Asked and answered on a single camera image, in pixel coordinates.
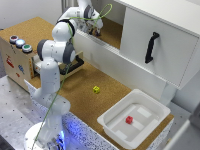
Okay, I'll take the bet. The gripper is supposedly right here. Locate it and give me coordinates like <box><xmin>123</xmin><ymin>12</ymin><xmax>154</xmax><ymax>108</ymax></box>
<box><xmin>85</xmin><ymin>17</ymin><xmax>104</xmax><ymax>34</ymax></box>

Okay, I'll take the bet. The white cabinet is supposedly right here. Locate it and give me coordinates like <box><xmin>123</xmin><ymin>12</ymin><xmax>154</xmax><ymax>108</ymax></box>
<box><xmin>71</xmin><ymin>0</ymin><xmax>200</xmax><ymax>108</ymax></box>

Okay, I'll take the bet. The yellow block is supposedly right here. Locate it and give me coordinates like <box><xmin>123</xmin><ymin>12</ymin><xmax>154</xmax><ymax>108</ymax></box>
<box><xmin>92</xmin><ymin>85</ymin><xmax>101</xmax><ymax>94</ymax></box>

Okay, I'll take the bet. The pink block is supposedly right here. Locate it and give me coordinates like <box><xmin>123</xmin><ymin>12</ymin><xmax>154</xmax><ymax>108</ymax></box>
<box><xmin>125</xmin><ymin>115</ymin><xmax>134</xmax><ymax>125</ymax></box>

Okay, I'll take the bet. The wooden drawer box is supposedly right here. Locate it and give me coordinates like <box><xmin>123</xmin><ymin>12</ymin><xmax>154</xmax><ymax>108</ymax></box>
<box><xmin>0</xmin><ymin>16</ymin><xmax>85</xmax><ymax>93</ymax></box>

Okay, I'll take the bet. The green button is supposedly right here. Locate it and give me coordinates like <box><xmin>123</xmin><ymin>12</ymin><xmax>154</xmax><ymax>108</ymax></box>
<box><xmin>21</xmin><ymin>43</ymin><xmax>33</xmax><ymax>54</ymax></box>

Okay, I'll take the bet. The blue button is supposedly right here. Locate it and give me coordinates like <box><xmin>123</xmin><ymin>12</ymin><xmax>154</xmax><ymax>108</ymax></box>
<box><xmin>15</xmin><ymin>38</ymin><xmax>27</xmax><ymax>49</ymax></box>

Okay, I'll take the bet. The red button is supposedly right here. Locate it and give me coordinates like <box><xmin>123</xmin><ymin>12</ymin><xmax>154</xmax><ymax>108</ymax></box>
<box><xmin>9</xmin><ymin>34</ymin><xmax>20</xmax><ymax>45</ymax></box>

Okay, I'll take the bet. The white sliding door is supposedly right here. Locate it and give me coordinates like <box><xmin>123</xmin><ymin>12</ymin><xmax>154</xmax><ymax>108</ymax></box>
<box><xmin>119</xmin><ymin>6</ymin><xmax>200</xmax><ymax>90</ymax></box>

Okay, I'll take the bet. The white plastic box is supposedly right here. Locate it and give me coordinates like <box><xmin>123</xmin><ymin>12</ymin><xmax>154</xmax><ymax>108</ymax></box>
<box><xmin>96</xmin><ymin>88</ymin><xmax>172</xmax><ymax>150</ymax></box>

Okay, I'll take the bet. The black drawer handle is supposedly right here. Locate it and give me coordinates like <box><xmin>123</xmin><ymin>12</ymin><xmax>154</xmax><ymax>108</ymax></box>
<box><xmin>59</xmin><ymin>54</ymin><xmax>85</xmax><ymax>76</ymax></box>

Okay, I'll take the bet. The black door handle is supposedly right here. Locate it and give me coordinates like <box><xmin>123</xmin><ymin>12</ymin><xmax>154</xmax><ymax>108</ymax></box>
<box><xmin>144</xmin><ymin>31</ymin><xmax>161</xmax><ymax>65</ymax></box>

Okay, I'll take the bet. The green cable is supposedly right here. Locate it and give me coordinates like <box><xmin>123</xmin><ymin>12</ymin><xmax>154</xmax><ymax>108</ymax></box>
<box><xmin>33</xmin><ymin>3</ymin><xmax>114</xmax><ymax>145</ymax></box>

